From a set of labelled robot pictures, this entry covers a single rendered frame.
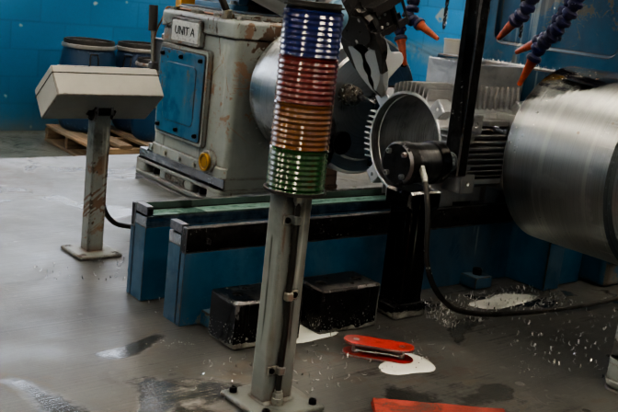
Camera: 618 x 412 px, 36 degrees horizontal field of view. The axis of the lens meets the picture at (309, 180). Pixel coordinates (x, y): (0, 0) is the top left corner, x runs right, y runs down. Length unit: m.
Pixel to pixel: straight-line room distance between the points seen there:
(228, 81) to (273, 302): 0.88
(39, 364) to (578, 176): 0.68
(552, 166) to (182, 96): 0.88
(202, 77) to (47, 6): 5.43
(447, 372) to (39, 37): 6.25
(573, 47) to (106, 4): 6.00
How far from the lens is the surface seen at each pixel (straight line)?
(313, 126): 0.92
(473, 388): 1.14
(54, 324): 1.20
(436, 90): 1.44
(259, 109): 1.73
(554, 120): 1.27
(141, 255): 1.28
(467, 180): 1.44
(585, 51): 1.66
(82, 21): 7.36
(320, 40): 0.91
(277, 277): 0.96
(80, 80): 1.40
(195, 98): 1.86
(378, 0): 1.45
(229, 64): 1.79
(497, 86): 1.52
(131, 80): 1.44
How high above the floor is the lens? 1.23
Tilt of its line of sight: 11 degrees down
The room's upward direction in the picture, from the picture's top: 6 degrees clockwise
